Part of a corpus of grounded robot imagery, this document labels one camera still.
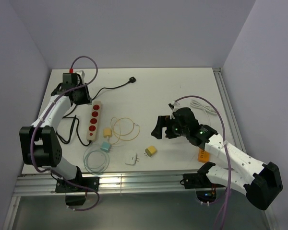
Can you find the yellow two-tone charger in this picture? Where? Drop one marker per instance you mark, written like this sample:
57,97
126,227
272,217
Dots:
150,151

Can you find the beige red power strip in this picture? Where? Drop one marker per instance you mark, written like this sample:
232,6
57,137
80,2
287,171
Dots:
94,119

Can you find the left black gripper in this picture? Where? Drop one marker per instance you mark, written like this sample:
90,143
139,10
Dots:
87,98

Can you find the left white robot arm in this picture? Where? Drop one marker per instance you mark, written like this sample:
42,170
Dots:
39,143

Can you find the orange power strip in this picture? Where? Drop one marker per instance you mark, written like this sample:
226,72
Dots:
203,156

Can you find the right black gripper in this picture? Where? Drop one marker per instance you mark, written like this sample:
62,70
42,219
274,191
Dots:
162,121

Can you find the orange-yellow charger with cable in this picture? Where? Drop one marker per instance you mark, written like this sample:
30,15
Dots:
107,133

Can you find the aluminium right side rail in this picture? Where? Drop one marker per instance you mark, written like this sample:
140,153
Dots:
233,125

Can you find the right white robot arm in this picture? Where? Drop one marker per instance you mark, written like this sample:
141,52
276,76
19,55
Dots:
259,182

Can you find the light teal charger with cable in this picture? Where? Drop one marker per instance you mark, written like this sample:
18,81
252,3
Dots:
106,147

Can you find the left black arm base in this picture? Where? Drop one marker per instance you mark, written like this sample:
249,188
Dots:
76,193

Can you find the aluminium front rail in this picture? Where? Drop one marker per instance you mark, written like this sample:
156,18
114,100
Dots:
109,183

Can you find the white flat charger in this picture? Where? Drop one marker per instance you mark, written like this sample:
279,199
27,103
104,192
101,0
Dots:
131,158

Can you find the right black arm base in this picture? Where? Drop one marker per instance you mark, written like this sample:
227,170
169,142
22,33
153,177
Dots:
200,180

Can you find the aluminium rail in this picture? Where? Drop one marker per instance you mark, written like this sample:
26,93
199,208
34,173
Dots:
109,183
233,125

